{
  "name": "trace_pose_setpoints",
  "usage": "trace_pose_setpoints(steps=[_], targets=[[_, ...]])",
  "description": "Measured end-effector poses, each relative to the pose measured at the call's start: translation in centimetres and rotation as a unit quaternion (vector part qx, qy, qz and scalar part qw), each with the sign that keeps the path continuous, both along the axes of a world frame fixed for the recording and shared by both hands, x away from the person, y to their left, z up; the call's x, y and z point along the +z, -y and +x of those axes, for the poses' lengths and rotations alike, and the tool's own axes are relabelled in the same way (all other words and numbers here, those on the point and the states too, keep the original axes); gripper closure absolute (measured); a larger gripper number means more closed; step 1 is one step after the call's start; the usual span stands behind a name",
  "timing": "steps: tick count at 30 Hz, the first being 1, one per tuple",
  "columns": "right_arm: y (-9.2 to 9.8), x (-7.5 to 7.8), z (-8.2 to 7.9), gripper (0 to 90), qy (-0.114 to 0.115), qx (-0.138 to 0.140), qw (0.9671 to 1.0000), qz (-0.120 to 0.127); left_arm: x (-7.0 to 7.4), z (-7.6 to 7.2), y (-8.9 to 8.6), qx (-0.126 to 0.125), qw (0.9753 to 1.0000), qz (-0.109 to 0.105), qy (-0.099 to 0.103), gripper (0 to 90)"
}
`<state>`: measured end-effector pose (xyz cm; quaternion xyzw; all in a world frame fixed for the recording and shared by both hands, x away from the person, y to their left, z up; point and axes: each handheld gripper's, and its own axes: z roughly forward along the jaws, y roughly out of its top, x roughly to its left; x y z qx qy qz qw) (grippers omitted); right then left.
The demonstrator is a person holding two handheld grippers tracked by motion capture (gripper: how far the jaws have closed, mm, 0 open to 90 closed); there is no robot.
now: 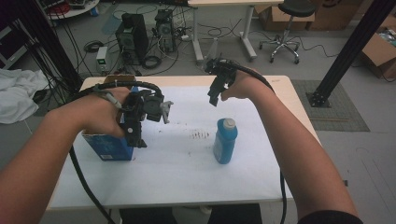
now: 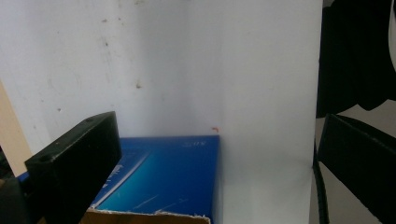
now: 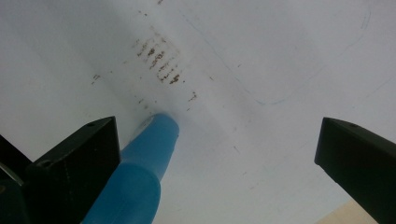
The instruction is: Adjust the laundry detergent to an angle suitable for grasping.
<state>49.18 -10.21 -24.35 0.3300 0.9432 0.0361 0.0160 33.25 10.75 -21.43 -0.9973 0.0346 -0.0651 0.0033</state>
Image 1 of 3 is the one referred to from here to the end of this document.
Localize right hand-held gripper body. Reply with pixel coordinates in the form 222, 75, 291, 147
204, 57, 238, 90

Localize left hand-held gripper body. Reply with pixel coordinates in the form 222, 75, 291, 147
117, 91, 175, 133

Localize blue cardboard box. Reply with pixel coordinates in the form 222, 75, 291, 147
81, 74, 140, 161

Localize blue bottle with white cap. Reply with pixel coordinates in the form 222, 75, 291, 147
212, 118, 239, 165

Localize person's right hand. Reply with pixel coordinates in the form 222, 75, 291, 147
220, 69, 273, 103

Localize person's left hand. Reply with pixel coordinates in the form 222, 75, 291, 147
78, 87, 133, 138

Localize white power supply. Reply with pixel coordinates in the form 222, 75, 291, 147
95, 46, 109, 75

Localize white desk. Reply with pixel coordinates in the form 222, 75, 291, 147
187, 0, 285, 63

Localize large black computer tower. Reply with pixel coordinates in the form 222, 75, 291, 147
115, 12, 149, 65

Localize small black computer tower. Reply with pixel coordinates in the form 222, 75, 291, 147
153, 8, 177, 53

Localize person's dark pants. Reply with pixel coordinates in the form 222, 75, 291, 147
119, 203, 263, 224

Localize black swivel stool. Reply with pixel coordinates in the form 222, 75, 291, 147
259, 0, 318, 65

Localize round white table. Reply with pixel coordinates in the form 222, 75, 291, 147
46, 0, 101, 21

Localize white cloth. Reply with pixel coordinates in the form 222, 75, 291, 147
0, 68, 50, 125

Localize grey floor mat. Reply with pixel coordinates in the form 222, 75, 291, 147
290, 78, 371, 133

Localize open brown cardboard box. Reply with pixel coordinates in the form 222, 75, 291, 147
361, 26, 396, 79

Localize person's black sleeve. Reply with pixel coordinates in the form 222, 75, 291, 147
296, 209, 364, 224

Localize grey cable plug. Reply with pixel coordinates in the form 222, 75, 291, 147
101, 90, 123, 110

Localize coiled black cable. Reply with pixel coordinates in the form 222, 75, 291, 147
141, 55, 163, 70

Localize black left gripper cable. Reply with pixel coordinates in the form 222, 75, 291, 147
66, 79, 166, 224

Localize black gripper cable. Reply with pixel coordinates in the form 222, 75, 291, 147
66, 79, 166, 224
228, 60, 289, 224

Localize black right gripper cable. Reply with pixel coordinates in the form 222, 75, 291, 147
228, 60, 289, 224

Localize black metal post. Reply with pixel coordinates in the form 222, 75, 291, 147
306, 0, 396, 108

